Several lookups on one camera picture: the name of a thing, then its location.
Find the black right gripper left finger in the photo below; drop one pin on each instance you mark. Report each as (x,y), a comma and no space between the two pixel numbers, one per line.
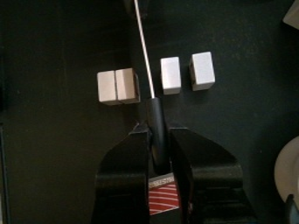
(123,169)

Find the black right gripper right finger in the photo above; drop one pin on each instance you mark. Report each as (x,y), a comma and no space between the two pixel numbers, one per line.
(210,175)

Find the white sushi roll piece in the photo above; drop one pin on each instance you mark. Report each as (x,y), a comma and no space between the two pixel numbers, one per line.
(127,85)
(107,87)
(171,75)
(203,70)

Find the red white striped label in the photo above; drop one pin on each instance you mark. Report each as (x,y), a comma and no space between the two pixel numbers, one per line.
(163,194)

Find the white round plate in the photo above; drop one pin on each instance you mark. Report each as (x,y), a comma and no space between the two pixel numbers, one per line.
(287,172)

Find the white object at table corner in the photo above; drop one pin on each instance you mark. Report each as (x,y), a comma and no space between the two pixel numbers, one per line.
(292,14)

